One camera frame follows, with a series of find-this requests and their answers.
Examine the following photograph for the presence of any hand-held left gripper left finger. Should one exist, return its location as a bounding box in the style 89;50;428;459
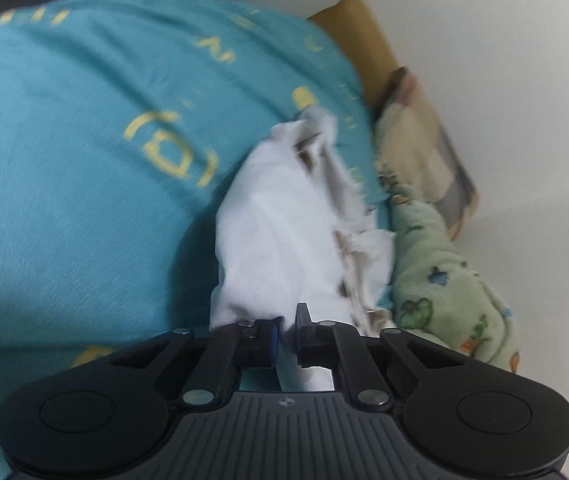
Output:
109;317;282;407

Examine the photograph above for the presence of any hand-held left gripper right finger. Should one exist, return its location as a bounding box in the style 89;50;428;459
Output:
295;302;465;406

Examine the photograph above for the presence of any white t-shirt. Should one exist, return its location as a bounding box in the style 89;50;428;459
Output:
209;106;398;393

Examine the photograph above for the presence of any green fleece printed blanket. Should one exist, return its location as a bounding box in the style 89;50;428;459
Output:
389;185;520;373

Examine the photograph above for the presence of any plaid pillow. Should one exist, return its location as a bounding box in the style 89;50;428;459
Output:
372;66;480;241

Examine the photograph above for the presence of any yellow padded headboard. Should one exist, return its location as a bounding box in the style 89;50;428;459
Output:
307;0;405;111

